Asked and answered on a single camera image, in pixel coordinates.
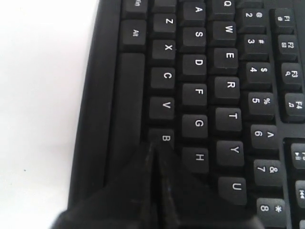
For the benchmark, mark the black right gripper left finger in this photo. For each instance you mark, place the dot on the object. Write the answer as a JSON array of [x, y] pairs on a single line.
[[127, 202]]

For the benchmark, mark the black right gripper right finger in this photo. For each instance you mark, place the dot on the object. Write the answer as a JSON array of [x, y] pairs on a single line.
[[184, 202]]

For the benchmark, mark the black Acer keyboard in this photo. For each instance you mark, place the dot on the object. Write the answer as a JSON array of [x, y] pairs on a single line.
[[221, 81]]

